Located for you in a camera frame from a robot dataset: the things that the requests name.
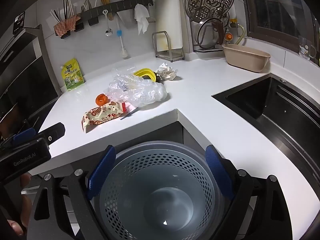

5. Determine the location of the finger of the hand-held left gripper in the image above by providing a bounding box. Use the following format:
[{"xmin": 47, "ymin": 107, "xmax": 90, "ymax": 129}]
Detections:
[
  {"xmin": 36, "ymin": 122, "xmax": 66, "ymax": 147},
  {"xmin": 10, "ymin": 127, "xmax": 38, "ymax": 145}
]

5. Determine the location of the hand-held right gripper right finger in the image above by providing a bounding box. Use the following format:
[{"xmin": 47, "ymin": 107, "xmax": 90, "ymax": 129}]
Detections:
[{"xmin": 205, "ymin": 144, "xmax": 293, "ymax": 240}]

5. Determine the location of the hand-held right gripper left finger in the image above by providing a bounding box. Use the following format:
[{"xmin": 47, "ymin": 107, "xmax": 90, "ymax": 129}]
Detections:
[{"xmin": 26, "ymin": 145, "xmax": 117, "ymax": 240}]

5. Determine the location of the printed snack wrapper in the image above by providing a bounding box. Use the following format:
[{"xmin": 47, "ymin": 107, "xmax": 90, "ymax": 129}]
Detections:
[{"xmin": 80, "ymin": 101, "xmax": 128, "ymax": 133}]

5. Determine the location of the grey perforated waste basket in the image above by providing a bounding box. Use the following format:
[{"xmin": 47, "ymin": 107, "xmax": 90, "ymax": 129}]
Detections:
[{"xmin": 99, "ymin": 140, "xmax": 234, "ymax": 240}]

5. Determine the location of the clear plastic bag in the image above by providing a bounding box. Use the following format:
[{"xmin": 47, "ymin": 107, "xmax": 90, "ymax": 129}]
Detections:
[{"xmin": 104, "ymin": 67, "xmax": 168, "ymax": 108}]

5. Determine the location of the yellow bowl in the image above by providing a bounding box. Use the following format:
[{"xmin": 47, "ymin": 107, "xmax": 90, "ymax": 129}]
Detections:
[{"xmin": 133, "ymin": 68, "xmax": 156, "ymax": 82}]

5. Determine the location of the white paper ball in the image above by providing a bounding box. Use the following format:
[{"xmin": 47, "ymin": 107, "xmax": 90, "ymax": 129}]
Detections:
[{"xmin": 155, "ymin": 62, "xmax": 178, "ymax": 81}]

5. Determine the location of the person's left hand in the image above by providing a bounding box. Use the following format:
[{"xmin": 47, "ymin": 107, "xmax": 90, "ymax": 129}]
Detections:
[{"xmin": 7, "ymin": 174, "xmax": 34, "ymax": 237}]

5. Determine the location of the black range hood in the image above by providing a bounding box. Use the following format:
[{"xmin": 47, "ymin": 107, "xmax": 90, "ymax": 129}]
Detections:
[{"xmin": 0, "ymin": 25, "xmax": 62, "ymax": 130}]

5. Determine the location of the green seasoning pouch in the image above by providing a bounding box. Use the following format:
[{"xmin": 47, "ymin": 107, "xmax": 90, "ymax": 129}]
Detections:
[{"xmin": 61, "ymin": 58, "xmax": 85, "ymax": 91}]

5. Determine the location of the black kitchen sink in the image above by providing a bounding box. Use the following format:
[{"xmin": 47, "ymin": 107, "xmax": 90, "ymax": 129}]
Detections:
[{"xmin": 211, "ymin": 73, "xmax": 320, "ymax": 193}]

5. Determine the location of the pink patterned dishcloth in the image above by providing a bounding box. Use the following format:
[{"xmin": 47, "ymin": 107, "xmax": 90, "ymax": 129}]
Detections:
[{"xmin": 54, "ymin": 15, "xmax": 82, "ymax": 37}]

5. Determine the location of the metal spoon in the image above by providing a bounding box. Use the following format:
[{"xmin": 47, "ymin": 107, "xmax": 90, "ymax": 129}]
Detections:
[{"xmin": 104, "ymin": 10, "xmax": 113, "ymax": 37}]

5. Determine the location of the beige plastic basin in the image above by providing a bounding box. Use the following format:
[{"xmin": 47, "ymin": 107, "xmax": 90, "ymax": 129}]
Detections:
[{"xmin": 222, "ymin": 44, "xmax": 271, "ymax": 73}]

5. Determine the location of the black lid rack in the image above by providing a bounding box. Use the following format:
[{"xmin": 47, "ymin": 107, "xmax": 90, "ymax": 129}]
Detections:
[{"xmin": 189, "ymin": 11, "xmax": 230, "ymax": 53}]

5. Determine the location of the bundle of chopsticks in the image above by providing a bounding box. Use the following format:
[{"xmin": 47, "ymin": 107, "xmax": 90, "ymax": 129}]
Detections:
[{"xmin": 49, "ymin": 0, "xmax": 75, "ymax": 23}]

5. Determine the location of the metal cutting board rack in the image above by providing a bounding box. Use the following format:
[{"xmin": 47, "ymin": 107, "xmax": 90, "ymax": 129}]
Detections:
[{"xmin": 152, "ymin": 31, "xmax": 185, "ymax": 62}]

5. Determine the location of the glass pot lid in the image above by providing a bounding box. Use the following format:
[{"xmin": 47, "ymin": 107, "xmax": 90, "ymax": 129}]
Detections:
[{"xmin": 197, "ymin": 17, "xmax": 225, "ymax": 50}]

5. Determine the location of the white hanging cloth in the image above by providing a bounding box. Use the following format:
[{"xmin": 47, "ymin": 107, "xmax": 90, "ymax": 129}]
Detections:
[{"xmin": 134, "ymin": 4, "xmax": 150, "ymax": 36}]

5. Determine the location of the printed glass cup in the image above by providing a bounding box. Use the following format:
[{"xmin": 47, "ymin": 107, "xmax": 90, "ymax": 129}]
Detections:
[{"xmin": 297, "ymin": 35, "xmax": 317, "ymax": 61}]

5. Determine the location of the white cutting board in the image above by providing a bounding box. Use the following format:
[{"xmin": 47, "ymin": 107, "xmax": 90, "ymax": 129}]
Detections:
[{"xmin": 155, "ymin": 0, "xmax": 187, "ymax": 53}]

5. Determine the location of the perforated metal steamer tray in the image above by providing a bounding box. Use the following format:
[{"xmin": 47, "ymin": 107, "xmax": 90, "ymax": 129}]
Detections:
[{"xmin": 184, "ymin": 0, "xmax": 235, "ymax": 23}]

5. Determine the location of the small black wall device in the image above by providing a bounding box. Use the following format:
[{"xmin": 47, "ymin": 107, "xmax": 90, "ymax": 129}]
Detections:
[{"xmin": 12, "ymin": 11, "xmax": 26, "ymax": 35}]

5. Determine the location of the blue-handled bottle brush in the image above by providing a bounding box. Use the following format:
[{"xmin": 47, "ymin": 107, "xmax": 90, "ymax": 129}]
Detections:
[{"xmin": 115, "ymin": 17, "xmax": 129, "ymax": 58}]

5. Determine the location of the beige gas hose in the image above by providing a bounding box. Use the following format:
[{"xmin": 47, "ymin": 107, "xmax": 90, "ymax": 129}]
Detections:
[{"xmin": 234, "ymin": 24, "xmax": 248, "ymax": 46}]

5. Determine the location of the dark wall rail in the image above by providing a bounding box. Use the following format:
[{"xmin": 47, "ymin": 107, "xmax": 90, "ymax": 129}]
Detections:
[{"xmin": 80, "ymin": 0, "xmax": 153, "ymax": 20}]

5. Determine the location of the dark window frame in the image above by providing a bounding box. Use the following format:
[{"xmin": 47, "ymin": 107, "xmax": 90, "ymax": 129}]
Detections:
[{"xmin": 240, "ymin": 0, "xmax": 320, "ymax": 68}]

